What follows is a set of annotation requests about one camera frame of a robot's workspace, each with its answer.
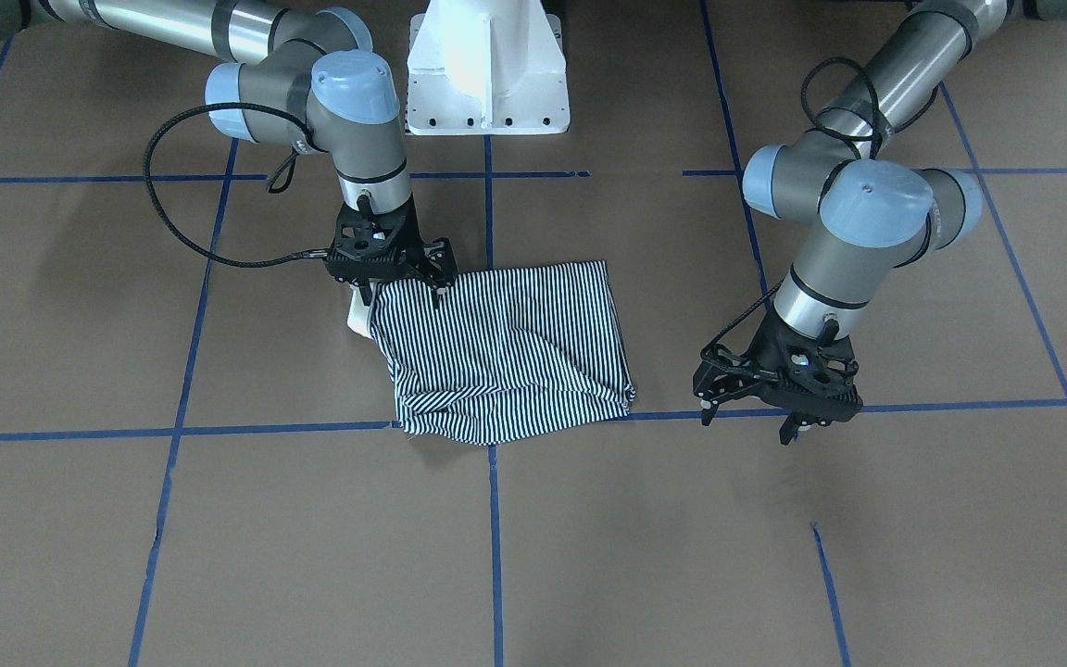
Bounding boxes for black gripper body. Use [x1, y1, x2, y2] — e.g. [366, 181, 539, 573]
[692, 315, 864, 426]
[323, 198, 458, 287]

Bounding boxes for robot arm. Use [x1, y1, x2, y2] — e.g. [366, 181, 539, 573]
[0, 1, 458, 307]
[692, 1, 1067, 444]

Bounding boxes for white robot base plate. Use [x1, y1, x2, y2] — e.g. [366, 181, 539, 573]
[404, 1, 571, 136]

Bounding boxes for navy white striped polo shirt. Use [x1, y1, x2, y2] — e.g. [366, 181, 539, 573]
[347, 260, 636, 447]

